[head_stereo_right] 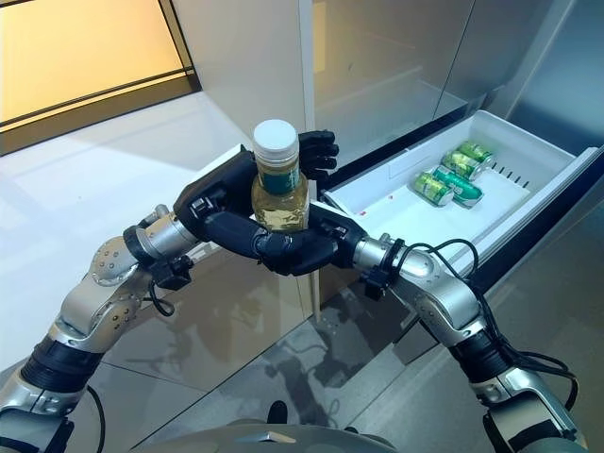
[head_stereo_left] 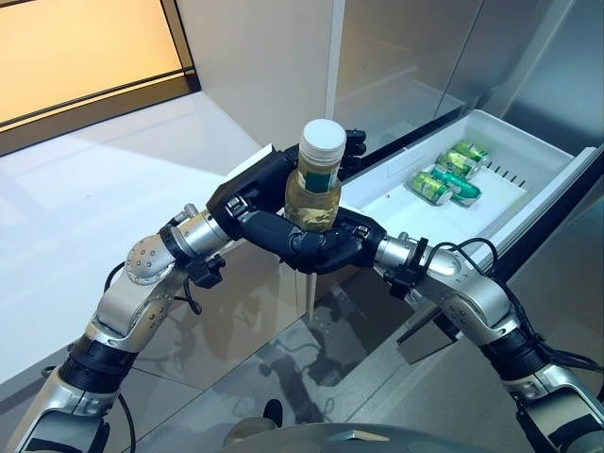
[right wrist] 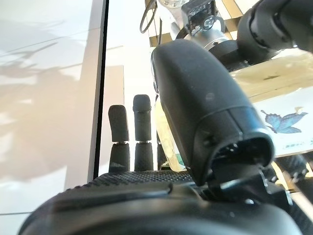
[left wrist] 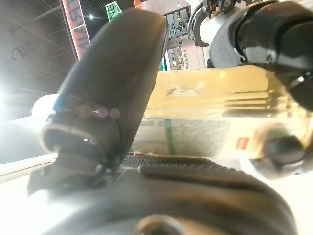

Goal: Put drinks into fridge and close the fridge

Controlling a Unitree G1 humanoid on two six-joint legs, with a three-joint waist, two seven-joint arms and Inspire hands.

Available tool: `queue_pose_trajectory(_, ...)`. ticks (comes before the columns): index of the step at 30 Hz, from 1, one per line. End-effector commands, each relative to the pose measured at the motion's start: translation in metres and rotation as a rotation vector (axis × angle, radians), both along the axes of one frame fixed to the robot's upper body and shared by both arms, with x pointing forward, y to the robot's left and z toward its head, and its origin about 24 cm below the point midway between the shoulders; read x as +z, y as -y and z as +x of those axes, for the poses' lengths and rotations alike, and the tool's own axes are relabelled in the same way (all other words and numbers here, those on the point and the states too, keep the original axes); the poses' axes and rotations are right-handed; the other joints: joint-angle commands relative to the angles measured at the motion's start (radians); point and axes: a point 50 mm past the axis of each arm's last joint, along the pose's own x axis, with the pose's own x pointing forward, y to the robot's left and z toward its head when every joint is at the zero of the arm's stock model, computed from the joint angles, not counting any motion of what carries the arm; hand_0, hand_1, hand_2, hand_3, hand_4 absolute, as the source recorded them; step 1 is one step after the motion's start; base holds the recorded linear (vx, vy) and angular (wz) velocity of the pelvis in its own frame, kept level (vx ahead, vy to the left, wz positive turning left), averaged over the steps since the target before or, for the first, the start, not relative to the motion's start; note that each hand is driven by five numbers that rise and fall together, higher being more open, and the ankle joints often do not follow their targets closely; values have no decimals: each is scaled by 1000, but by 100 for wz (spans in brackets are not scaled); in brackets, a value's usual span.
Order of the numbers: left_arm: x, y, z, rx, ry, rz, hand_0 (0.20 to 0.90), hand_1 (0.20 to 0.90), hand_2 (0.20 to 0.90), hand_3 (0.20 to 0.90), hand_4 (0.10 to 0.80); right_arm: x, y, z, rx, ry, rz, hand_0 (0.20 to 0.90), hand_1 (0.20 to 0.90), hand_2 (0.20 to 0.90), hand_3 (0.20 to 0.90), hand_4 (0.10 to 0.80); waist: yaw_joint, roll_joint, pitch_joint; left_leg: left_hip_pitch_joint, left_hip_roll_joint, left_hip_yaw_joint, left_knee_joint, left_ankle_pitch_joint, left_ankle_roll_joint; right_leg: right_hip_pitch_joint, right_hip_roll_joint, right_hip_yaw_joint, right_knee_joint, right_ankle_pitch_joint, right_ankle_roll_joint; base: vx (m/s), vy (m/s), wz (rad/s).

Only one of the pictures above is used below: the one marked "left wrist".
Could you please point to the orange hanging banner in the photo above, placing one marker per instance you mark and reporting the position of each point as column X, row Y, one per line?
column 78, row 36

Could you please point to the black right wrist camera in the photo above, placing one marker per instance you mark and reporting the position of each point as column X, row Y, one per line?
column 222, row 5

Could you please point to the green hanging sign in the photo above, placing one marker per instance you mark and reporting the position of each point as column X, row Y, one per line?
column 113, row 11

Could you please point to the yellow drink bottle white cap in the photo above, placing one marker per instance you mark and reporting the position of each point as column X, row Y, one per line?
column 195, row 98

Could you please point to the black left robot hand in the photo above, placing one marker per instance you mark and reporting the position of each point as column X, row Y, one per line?
column 117, row 73

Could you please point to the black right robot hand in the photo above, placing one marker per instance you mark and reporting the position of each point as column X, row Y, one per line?
column 281, row 36

